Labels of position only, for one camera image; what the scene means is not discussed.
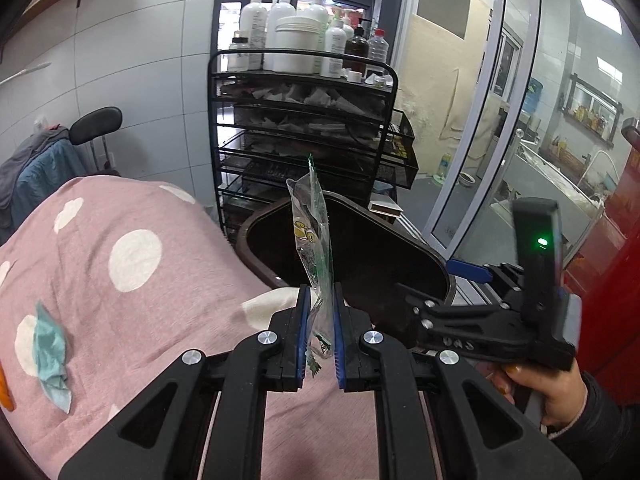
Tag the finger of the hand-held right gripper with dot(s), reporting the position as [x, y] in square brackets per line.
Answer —
[467, 269]
[425, 317]

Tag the pink dotted blanket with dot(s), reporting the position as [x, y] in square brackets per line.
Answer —
[175, 310]

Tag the wide white jar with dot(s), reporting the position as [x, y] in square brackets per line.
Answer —
[296, 45]

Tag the blue clothing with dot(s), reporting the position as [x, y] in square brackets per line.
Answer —
[50, 180]

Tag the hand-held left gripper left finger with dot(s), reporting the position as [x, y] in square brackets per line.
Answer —
[301, 335]

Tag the orange peel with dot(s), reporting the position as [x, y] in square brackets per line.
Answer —
[4, 385]

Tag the white green-topped pump bottle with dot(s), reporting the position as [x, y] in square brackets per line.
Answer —
[317, 12]

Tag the small flat cardboard box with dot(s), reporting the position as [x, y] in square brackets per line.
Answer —
[385, 207]

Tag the blue water jug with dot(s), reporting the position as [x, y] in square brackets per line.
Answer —
[534, 94]

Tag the person's right hand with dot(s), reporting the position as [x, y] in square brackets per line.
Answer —
[562, 395]

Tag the red door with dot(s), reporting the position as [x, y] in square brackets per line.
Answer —
[615, 260]

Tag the black stool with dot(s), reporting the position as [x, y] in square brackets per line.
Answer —
[97, 120]

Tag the brown glass bottle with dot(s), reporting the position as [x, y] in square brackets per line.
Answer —
[356, 50]

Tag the dark trash bin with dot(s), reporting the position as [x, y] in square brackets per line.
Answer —
[380, 260]

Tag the teal crumpled wrapper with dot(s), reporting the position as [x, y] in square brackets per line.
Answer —
[50, 355]

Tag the glass door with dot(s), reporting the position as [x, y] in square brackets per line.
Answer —
[470, 110]

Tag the person's right forearm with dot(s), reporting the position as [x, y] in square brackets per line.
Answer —
[605, 435]

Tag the small plastic bottle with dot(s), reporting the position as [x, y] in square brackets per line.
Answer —
[444, 167]

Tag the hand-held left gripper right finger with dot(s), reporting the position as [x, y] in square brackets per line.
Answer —
[338, 340]

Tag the small white black-capped bottle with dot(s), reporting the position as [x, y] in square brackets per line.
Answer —
[239, 52]

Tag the clear red-capped bottle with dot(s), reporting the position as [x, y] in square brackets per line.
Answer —
[378, 47]

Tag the slim white pump bottle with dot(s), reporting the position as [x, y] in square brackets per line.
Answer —
[335, 50]

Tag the tall white pump bottle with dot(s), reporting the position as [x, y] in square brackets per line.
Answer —
[282, 10]
[252, 25]

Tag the clear green snack wrapper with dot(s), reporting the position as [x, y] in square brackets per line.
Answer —
[312, 240]

